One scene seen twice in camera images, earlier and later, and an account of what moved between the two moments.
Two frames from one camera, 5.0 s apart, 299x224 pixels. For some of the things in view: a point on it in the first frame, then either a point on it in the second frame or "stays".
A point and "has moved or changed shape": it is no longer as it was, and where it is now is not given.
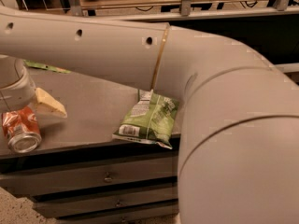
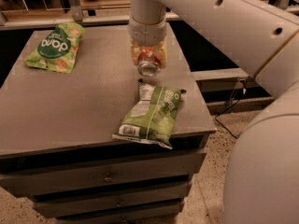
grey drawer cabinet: x=80 y=174 stays
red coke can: x=21 y=129 has moved or changed shape
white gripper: x=18 y=94 to x=147 y=34
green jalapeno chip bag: x=151 y=120 stays
